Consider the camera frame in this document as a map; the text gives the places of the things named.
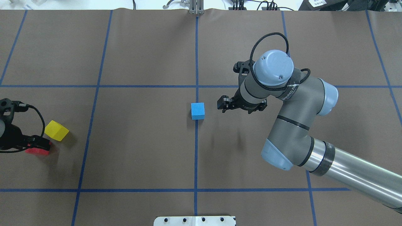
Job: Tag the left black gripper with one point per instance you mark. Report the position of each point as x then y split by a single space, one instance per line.
13 137

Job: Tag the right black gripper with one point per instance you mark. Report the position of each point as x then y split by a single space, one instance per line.
237 102

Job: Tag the red cube block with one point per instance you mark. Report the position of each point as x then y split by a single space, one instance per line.
42 153

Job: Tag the blue cube block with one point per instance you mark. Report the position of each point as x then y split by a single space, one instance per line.
197 111

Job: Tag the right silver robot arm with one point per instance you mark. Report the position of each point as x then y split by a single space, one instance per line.
288 144

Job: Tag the yellow cube block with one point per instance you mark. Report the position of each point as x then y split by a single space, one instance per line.
56 131

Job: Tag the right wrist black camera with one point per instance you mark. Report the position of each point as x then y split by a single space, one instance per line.
242 69

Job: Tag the wrist black camera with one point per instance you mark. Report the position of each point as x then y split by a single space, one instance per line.
7 110
242 69

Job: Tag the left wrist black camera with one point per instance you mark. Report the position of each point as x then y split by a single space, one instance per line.
7 110

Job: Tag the aluminium frame post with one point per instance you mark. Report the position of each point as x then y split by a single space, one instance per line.
196 7

